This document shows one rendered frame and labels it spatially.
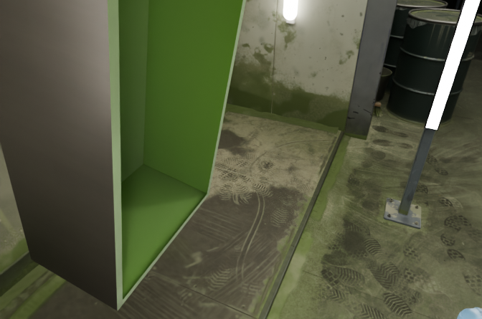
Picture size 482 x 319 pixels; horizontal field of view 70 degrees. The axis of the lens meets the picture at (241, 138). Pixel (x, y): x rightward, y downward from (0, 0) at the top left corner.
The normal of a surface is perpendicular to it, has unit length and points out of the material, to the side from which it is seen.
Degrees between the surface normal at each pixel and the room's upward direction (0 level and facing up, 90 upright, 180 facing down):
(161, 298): 0
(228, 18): 90
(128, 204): 11
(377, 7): 90
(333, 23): 90
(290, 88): 90
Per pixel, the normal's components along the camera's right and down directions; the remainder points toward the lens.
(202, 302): 0.00, -0.86
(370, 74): -0.43, 0.46
